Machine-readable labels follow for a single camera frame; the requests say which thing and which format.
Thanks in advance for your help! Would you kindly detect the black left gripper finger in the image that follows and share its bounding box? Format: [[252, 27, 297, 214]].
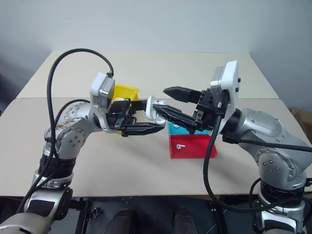
[[120, 122, 168, 137], [131, 98, 149, 112]]

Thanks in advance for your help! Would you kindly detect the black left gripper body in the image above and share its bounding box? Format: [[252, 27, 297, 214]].
[[106, 98, 137, 134]]

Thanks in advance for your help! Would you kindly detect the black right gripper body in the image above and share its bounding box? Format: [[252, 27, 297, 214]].
[[192, 88, 217, 131]]

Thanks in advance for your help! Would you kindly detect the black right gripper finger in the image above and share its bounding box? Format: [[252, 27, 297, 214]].
[[153, 104, 197, 129], [162, 85, 203, 104]]

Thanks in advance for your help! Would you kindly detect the white earbud case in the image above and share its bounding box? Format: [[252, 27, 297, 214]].
[[145, 95, 169, 124]]

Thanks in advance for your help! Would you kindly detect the yellow plastic bin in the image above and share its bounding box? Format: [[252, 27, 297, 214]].
[[111, 83, 140, 135]]

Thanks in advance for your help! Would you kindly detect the teal plastic tray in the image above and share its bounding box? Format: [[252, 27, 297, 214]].
[[167, 121, 211, 136]]

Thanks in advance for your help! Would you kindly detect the red plastic tray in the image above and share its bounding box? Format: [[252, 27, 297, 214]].
[[168, 134, 218, 160]]

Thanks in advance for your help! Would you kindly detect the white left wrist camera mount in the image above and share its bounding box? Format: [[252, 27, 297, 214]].
[[89, 71, 116, 134]]

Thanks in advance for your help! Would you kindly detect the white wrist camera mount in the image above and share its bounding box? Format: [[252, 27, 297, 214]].
[[89, 71, 116, 134], [210, 59, 242, 137]]

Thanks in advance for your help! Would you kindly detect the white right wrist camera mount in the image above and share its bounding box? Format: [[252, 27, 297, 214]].
[[210, 59, 242, 137]]

